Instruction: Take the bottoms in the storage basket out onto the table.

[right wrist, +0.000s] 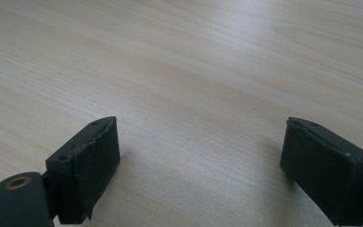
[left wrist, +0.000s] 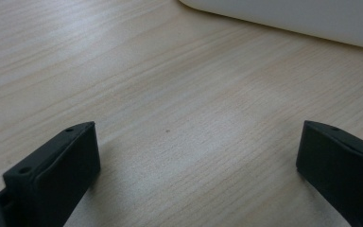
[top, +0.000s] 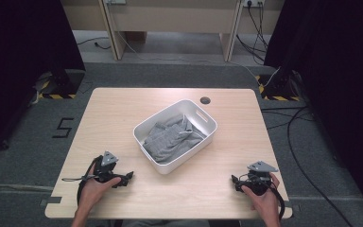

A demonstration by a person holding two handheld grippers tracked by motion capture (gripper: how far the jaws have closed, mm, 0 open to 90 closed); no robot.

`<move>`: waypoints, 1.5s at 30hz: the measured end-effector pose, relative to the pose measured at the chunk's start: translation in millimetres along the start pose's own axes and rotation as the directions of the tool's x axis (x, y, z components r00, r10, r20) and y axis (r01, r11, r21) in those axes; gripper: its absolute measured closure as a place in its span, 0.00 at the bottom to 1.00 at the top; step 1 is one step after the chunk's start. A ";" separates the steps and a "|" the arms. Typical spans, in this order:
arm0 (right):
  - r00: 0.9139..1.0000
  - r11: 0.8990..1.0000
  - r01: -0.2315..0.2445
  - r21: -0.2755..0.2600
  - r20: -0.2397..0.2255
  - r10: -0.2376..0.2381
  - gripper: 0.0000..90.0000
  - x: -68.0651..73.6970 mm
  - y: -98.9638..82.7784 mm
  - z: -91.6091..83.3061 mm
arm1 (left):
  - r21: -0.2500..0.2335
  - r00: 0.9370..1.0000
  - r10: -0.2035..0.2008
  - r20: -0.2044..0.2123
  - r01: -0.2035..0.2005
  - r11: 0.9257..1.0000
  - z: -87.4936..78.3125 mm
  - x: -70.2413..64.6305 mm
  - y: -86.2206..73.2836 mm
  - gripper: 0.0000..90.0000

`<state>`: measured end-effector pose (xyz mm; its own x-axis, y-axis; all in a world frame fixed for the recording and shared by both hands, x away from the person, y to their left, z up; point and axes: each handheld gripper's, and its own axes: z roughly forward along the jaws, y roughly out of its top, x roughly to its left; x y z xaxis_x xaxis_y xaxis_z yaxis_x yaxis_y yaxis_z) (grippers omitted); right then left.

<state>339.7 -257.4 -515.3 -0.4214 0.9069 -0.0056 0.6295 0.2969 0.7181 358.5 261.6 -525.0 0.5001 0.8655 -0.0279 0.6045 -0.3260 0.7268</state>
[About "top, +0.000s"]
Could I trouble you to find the long curved black cable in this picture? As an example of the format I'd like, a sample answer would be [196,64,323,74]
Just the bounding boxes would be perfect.
[286,107,354,227]

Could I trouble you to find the right hand-held gripper black cable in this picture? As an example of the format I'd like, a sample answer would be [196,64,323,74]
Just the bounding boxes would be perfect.
[263,178,286,221]

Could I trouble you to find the white power strip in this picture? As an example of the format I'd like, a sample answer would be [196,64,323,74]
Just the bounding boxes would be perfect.
[242,0,266,8]

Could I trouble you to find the grey lanyard strap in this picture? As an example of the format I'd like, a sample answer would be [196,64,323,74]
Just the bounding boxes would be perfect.
[61,177,89,183]

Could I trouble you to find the black curtain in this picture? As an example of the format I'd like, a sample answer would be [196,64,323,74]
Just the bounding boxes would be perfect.
[0,0,86,162]
[264,0,363,218]

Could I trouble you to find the beige desk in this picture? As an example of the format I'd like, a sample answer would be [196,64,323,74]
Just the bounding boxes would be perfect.
[60,0,286,62]

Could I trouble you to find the black floor cables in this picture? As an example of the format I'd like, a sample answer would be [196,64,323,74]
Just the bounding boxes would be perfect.
[260,106,316,131]

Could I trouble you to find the black stand base hazard tape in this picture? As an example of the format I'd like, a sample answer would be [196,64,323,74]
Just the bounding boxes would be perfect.
[34,69,86,100]
[254,74,302,102]

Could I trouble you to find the person's right hand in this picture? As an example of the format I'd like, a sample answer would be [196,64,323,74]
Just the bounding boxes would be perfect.
[240,172,281,218]

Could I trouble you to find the left hand-held gripper black cable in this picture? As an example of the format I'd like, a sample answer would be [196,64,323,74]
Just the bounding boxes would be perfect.
[76,155,103,206]

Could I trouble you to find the grey shorts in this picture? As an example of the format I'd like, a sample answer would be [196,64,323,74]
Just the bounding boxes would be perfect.
[142,113,208,165]

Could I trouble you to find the grey tape piece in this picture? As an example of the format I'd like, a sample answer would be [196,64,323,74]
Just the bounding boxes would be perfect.
[283,201,301,213]
[39,196,63,207]

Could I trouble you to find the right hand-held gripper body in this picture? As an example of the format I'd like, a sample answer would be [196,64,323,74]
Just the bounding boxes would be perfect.
[237,160,279,197]

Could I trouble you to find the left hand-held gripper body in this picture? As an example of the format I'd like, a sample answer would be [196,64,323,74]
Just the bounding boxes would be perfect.
[89,150,122,183]

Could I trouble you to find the black power cables bundle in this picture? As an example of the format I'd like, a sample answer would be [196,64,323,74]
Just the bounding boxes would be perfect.
[235,1,270,65]

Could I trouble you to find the hand-held gripper black cable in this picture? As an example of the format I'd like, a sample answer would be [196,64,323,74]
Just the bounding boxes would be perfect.
[76,155,103,206]
[263,178,286,221]

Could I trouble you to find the short black floor cable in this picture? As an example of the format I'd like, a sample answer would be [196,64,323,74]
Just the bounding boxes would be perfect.
[77,36,112,50]

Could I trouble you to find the white plastic bin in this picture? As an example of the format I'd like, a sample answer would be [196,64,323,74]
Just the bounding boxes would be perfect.
[132,98,218,175]

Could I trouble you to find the person's left hand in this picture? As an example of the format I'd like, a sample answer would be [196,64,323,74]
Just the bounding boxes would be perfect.
[78,176,122,211]

